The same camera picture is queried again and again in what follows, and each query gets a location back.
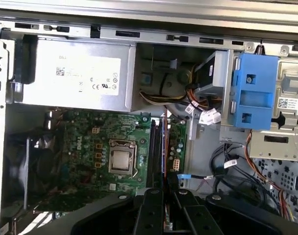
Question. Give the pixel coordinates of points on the RAM stick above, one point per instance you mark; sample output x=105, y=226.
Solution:
x=165, y=147

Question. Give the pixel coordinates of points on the black RAM slot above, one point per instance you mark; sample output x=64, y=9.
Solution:
x=159, y=151
x=153, y=151

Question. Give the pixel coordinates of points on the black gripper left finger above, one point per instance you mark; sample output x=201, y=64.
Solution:
x=151, y=208

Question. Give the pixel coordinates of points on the grey power supply unit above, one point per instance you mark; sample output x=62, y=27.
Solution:
x=78, y=80

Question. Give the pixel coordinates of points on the CPU socket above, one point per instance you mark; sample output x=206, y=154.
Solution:
x=122, y=142

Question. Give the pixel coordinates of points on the white power connector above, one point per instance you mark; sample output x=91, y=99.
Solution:
x=176, y=164

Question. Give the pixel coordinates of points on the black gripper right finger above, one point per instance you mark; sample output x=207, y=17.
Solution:
x=195, y=215

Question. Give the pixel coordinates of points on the grey metal drive cage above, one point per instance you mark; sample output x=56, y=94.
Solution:
x=274, y=147

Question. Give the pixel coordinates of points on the silver CPU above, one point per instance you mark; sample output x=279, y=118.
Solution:
x=120, y=160

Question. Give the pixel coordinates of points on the black open PC case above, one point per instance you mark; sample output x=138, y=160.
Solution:
x=139, y=36

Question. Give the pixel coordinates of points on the green motherboard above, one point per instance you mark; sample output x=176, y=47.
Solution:
x=90, y=127

